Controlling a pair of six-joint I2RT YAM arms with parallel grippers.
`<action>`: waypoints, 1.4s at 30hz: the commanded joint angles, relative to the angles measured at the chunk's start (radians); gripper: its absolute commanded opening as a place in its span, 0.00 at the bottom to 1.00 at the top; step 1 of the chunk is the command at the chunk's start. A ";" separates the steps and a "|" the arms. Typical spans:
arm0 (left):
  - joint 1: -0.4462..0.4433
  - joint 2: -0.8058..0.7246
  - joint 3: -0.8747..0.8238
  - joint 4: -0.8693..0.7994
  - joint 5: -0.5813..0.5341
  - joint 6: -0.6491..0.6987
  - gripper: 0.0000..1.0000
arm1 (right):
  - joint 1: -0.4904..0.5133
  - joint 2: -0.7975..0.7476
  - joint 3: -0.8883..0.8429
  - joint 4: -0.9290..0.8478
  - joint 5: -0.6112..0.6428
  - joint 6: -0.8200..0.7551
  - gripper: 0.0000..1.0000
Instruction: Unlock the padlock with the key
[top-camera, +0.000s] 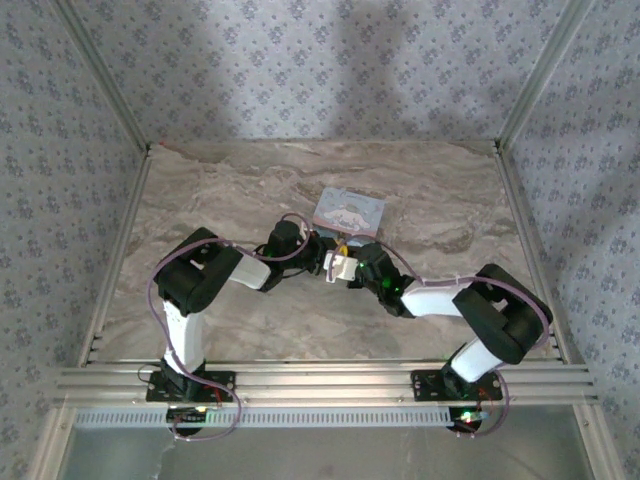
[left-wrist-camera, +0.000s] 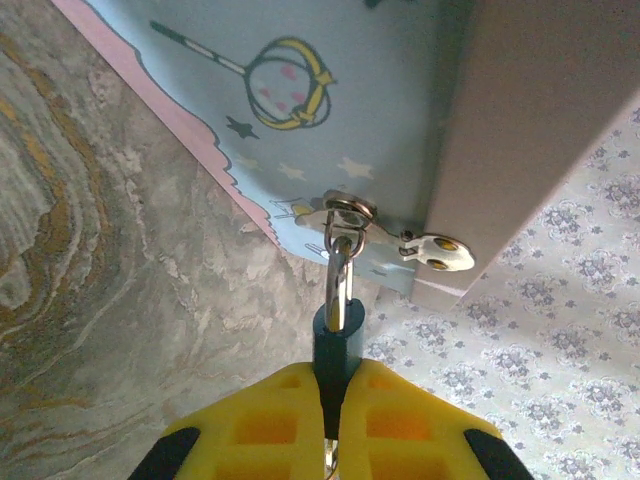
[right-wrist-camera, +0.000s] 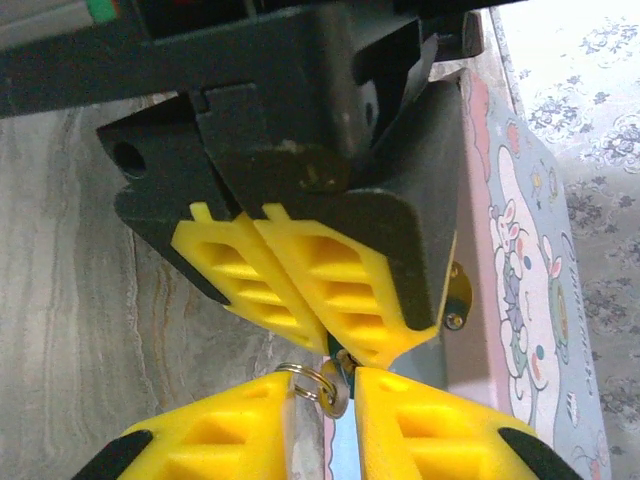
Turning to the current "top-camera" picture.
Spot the light blue cartoon print box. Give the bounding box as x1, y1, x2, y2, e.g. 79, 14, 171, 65
311, 186, 390, 249

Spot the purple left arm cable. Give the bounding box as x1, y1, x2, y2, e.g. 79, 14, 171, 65
148, 212, 313, 442

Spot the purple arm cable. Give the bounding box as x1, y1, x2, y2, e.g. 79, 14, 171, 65
356, 240, 552, 441
148, 212, 313, 442

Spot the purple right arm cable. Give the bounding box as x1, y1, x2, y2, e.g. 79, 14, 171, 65
356, 240, 552, 441

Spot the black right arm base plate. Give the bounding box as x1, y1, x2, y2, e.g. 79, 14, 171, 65
410, 368, 504, 404

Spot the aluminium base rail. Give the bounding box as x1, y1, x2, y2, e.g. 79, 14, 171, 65
53, 358, 600, 410

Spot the aluminium table side rail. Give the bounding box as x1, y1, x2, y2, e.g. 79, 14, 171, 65
491, 141, 585, 367
76, 143, 154, 369

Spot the grey slotted cable duct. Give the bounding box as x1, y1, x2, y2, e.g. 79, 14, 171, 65
73, 406, 507, 431

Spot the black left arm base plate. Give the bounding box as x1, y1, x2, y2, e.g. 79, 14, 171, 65
145, 368, 238, 404

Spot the aluminium corner post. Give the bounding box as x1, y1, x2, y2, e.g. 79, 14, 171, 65
494, 0, 597, 151
48, 0, 153, 152

